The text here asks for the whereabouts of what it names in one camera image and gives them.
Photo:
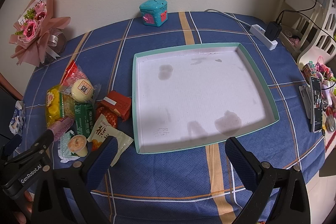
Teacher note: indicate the smartphone on stand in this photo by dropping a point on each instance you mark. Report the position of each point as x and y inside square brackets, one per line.
[316, 104]

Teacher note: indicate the black power adapter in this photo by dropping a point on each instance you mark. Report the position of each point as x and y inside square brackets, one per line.
[273, 30]

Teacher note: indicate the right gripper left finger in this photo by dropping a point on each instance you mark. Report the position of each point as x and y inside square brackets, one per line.
[81, 178]

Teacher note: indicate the dark red box snack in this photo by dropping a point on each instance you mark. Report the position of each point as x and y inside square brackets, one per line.
[118, 104]

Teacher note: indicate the white shelf unit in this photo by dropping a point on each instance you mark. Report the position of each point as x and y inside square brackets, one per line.
[308, 29]

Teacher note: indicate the blue plaid tablecloth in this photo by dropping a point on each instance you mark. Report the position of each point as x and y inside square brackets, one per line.
[194, 185]

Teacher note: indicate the pink swiss roll packet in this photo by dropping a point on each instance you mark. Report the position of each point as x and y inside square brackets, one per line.
[60, 127]

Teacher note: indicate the left hand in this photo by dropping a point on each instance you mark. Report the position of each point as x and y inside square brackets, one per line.
[24, 214]

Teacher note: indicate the cream persimmon snack packet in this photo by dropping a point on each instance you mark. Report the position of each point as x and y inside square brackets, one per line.
[105, 135]

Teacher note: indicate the red orange patterned packet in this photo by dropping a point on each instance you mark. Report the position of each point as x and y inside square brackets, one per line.
[110, 116]

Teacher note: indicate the green snack packet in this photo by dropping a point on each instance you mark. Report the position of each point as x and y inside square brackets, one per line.
[84, 118]

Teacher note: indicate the blue white crumpled wrapper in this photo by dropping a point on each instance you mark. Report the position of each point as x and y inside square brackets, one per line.
[17, 122]

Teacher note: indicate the small pudding cup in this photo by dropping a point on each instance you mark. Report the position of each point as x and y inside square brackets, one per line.
[78, 145]

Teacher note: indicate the teal-rimmed white tray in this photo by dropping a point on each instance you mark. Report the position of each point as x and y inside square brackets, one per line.
[191, 96]

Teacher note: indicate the white power strip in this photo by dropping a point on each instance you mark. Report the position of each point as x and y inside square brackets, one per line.
[259, 32]

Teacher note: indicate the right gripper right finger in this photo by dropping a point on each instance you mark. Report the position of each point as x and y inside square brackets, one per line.
[261, 178]

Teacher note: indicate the yellow cake snack bag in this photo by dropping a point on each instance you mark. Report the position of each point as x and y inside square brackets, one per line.
[58, 105]

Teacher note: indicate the pink paper flower bouquet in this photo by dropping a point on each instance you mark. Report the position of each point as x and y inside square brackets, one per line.
[39, 34]

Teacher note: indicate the red snack packet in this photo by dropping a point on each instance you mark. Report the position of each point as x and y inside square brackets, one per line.
[72, 74]

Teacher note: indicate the colourful toy pile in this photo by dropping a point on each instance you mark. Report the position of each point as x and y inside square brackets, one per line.
[326, 76]

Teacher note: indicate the teal toy house box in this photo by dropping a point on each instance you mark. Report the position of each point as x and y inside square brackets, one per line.
[154, 12]

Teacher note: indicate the light green wafer packet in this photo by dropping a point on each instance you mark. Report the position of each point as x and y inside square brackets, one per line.
[64, 153]

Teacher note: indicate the round bun clear wrapper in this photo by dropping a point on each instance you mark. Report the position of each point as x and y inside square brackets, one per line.
[82, 91]

